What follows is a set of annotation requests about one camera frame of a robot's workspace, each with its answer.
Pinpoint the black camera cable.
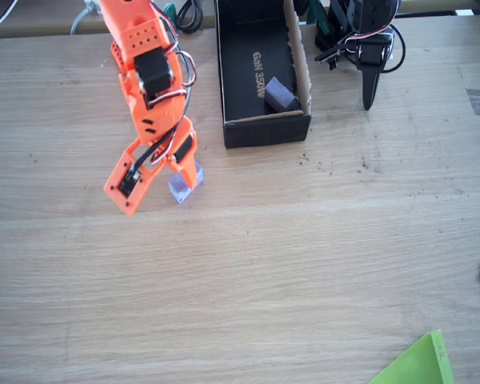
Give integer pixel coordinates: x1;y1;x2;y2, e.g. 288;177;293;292
132;71;194;174

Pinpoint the white thin cable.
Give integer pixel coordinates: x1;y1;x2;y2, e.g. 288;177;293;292
0;0;19;35

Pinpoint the purple block in box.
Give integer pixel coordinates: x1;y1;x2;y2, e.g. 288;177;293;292
263;77;302;114

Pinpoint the black coiled power cable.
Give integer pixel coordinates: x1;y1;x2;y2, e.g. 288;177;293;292
177;0;204;35

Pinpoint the orange camera mount plate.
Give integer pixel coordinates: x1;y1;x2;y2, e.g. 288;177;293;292
102;146;171;218

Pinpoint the grey speckled foam block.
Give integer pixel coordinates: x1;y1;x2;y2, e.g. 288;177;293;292
167;162;205;205

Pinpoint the grey cable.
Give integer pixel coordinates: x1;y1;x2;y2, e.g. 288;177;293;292
70;0;104;36

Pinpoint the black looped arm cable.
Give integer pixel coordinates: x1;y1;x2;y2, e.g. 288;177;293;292
378;23;407;74

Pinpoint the black cardboard box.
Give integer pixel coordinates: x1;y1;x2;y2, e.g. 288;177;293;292
214;0;314;150

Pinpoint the green table clamp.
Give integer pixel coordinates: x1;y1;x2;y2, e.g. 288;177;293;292
161;2;178;34
306;0;331;47

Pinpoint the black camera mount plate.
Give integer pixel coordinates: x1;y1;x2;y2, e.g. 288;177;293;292
314;42;347;71

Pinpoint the green plastic sheet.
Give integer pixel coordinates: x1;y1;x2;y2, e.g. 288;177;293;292
367;329;455;384

